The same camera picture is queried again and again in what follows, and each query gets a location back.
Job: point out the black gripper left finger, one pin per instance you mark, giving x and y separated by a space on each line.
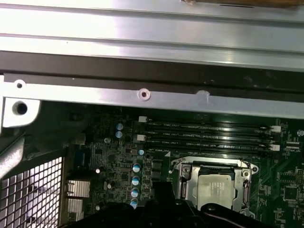
142 216

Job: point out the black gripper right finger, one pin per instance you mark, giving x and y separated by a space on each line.
190 218

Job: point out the metal socket cover frame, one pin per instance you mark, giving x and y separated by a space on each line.
192 185

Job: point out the silver square CPU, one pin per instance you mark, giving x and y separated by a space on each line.
216 190

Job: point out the thin metal locking lever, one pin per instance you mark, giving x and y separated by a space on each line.
174 161
247 190

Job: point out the CPU socket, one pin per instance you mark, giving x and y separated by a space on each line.
178 166

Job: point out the green motherboard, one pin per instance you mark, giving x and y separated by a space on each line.
266 180

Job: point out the black open PC case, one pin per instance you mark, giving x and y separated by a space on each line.
166 99

